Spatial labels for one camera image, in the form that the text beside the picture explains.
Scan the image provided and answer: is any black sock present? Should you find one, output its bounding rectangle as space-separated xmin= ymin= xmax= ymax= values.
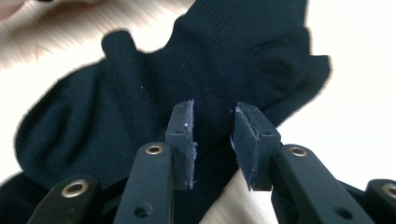
xmin=13 ymin=0 xmax=332 ymax=191

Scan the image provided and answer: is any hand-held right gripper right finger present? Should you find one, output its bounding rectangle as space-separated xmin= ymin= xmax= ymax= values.
xmin=230 ymin=102 xmax=375 ymax=224

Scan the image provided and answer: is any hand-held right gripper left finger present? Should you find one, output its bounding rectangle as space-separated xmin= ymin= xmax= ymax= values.
xmin=113 ymin=99 xmax=199 ymax=224

